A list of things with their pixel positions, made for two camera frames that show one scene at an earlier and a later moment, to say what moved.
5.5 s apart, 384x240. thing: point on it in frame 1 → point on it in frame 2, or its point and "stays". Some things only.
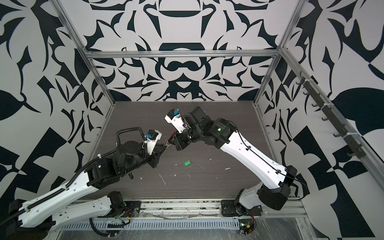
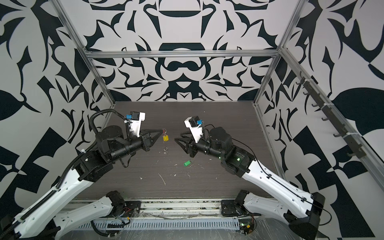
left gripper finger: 161,152 → 156,138
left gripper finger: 160,146 → 153,130
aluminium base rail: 270,208 stays
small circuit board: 246,226 stays
